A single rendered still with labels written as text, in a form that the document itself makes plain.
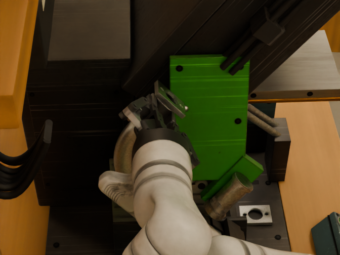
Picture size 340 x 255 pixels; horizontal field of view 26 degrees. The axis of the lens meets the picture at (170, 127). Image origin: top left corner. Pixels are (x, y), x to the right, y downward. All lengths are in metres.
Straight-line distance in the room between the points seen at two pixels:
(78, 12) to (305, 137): 0.54
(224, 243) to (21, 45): 0.32
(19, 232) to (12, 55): 0.74
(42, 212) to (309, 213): 0.48
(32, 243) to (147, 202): 0.54
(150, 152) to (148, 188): 0.07
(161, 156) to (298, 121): 0.67
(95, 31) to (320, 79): 0.38
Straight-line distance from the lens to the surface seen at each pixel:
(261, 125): 1.29
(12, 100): 0.61
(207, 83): 1.07
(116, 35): 1.14
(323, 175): 1.42
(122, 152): 1.08
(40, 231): 1.35
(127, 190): 0.93
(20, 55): 0.65
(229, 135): 1.11
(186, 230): 0.75
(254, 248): 0.84
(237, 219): 1.22
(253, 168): 1.14
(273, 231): 1.31
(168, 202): 0.78
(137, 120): 0.96
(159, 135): 0.92
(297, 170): 1.41
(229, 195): 1.13
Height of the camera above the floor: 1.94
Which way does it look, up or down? 45 degrees down
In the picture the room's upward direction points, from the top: straight up
